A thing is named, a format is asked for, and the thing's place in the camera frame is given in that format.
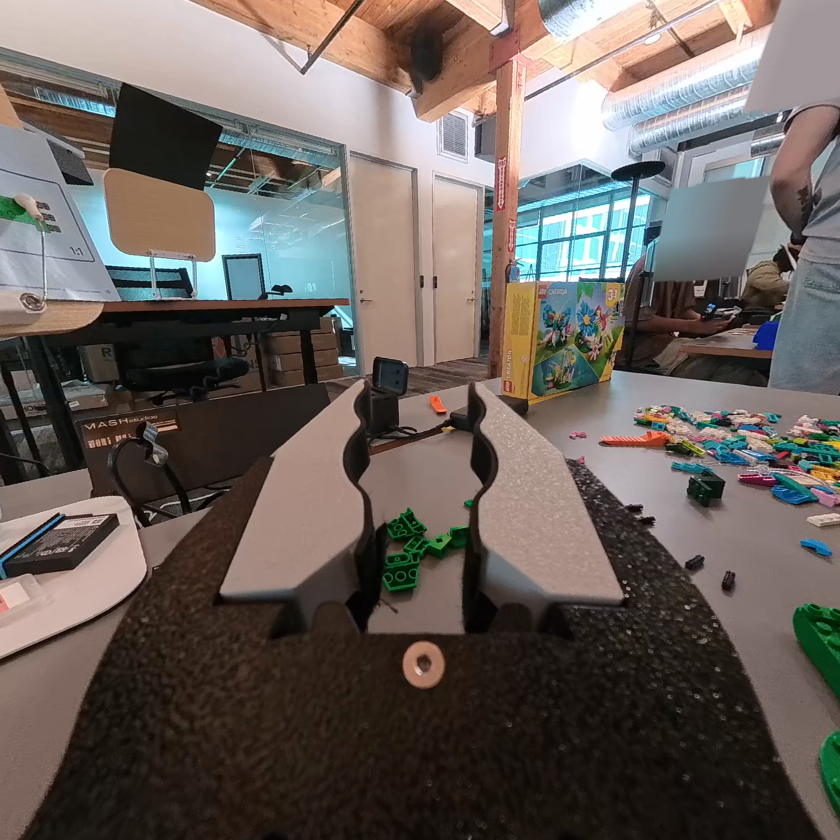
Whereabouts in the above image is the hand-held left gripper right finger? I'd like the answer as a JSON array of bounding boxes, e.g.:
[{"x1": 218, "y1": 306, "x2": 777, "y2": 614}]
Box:
[{"x1": 462, "y1": 381, "x2": 624, "y2": 627}]

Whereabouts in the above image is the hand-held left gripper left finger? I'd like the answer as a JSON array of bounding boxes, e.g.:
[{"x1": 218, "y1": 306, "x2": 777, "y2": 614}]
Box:
[{"x1": 220, "y1": 379, "x2": 388, "y2": 627}]

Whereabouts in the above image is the grey desk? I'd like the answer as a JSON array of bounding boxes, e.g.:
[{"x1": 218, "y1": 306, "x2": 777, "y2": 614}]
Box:
[{"x1": 0, "y1": 369, "x2": 840, "y2": 840}]

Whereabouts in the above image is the brown standing desk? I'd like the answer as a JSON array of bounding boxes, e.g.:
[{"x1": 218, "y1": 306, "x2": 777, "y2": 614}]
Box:
[{"x1": 0, "y1": 298, "x2": 350, "y2": 473}]

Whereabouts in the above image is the black printed cabinet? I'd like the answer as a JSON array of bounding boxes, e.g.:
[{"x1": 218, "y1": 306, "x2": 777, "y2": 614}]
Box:
[{"x1": 77, "y1": 382, "x2": 331, "y2": 509}]

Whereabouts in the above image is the pile of small green bricks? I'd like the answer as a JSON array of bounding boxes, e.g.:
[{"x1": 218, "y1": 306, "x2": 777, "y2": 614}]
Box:
[{"x1": 382, "y1": 499, "x2": 473, "y2": 593}]

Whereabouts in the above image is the black power bank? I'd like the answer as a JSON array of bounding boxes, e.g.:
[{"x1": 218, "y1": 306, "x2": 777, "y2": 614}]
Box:
[{"x1": 451, "y1": 399, "x2": 530, "y2": 433}]

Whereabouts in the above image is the stack of cardboard boxes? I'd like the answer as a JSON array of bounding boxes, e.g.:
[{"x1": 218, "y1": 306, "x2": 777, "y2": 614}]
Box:
[{"x1": 264, "y1": 317, "x2": 344, "y2": 387}]

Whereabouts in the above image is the black battery charger case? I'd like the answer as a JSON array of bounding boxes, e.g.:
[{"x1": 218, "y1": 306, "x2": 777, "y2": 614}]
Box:
[{"x1": 367, "y1": 356, "x2": 410, "y2": 435}]

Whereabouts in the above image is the yellow toy brick box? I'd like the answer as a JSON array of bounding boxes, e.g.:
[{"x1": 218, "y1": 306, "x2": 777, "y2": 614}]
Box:
[{"x1": 502, "y1": 281, "x2": 624, "y2": 403}]

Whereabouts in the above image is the black office chair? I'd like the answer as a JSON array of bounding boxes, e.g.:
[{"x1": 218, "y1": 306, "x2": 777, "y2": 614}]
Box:
[{"x1": 105, "y1": 266, "x2": 250, "y2": 404}]

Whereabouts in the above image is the pile of colourful bricks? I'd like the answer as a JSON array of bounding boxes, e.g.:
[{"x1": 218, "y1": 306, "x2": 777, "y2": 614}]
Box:
[{"x1": 633, "y1": 406, "x2": 840, "y2": 508}]

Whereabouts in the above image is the white tray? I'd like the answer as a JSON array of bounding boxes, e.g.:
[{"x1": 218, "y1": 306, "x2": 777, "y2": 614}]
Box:
[{"x1": 0, "y1": 85, "x2": 147, "y2": 660}]

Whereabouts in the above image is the black battery with blue edge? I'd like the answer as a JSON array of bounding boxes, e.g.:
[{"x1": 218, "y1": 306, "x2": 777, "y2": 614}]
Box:
[{"x1": 0, "y1": 513, "x2": 121, "y2": 580}]

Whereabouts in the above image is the black framed screen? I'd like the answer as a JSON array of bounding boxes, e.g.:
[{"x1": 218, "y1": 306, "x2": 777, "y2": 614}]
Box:
[{"x1": 222, "y1": 254, "x2": 266, "y2": 301}]

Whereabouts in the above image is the wooden work table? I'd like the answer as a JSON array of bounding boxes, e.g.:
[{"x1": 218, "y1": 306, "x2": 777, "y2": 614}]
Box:
[{"x1": 679, "y1": 328, "x2": 775, "y2": 358}]

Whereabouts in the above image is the white cardboard box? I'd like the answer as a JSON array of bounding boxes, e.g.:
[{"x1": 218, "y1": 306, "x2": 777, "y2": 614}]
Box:
[{"x1": 79, "y1": 344, "x2": 119, "y2": 383}]

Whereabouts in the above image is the white door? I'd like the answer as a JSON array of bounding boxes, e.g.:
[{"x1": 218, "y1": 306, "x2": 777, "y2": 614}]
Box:
[
  {"x1": 349, "y1": 152, "x2": 419, "y2": 368},
  {"x1": 432, "y1": 172, "x2": 485, "y2": 365}
]

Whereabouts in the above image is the clear case with pink label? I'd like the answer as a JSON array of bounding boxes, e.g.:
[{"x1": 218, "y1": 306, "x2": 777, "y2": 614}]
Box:
[{"x1": 0, "y1": 576, "x2": 52, "y2": 627}]

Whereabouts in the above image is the long green plate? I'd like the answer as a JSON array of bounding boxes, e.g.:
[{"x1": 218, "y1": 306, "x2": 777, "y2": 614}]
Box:
[{"x1": 793, "y1": 604, "x2": 840, "y2": 697}]

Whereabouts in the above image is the small wooden document stand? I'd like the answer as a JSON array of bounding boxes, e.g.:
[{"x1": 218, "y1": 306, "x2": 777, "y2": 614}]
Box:
[{"x1": 103, "y1": 167, "x2": 216, "y2": 301}]

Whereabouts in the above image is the black floor lamp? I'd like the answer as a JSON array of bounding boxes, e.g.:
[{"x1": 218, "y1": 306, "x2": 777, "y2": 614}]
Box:
[{"x1": 610, "y1": 161, "x2": 665, "y2": 290}]

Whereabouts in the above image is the building instruction booklet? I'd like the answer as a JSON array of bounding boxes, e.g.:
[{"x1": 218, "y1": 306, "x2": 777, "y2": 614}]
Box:
[{"x1": 0, "y1": 125, "x2": 121, "y2": 304}]

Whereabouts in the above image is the black tilted panel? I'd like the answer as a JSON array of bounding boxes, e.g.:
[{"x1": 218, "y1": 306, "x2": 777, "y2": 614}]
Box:
[{"x1": 108, "y1": 83, "x2": 224, "y2": 191}]

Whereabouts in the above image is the dark textured panel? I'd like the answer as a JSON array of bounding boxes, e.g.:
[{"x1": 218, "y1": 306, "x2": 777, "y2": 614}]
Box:
[{"x1": 26, "y1": 128, "x2": 95, "y2": 186}]

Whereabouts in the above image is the black ceiling speaker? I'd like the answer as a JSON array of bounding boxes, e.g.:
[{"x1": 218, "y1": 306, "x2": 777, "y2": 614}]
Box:
[{"x1": 408, "y1": 29, "x2": 444, "y2": 98}]

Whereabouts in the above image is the black ceiling rod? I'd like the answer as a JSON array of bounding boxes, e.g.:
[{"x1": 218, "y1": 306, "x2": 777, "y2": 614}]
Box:
[{"x1": 301, "y1": 0, "x2": 365, "y2": 76}]

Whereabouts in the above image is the black charger cable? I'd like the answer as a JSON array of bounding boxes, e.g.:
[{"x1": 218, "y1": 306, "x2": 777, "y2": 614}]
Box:
[{"x1": 369, "y1": 422, "x2": 460, "y2": 452}]

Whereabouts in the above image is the black cable with clip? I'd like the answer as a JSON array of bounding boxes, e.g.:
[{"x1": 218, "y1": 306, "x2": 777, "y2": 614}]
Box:
[{"x1": 107, "y1": 423, "x2": 193, "y2": 516}]

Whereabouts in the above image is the white wall vent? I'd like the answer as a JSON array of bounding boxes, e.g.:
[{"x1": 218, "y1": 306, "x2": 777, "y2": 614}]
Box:
[{"x1": 437, "y1": 112, "x2": 470, "y2": 161}]

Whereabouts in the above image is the silver air duct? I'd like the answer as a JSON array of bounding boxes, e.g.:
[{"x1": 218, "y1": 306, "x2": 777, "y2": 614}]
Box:
[
  {"x1": 629, "y1": 98, "x2": 756, "y2": 157},
  {"x1": 538, "y1": 0, "x2": 647, "y2": 42},
  {"x1": 602, "y1": 26, "x2": 769, "y2": 131}
]

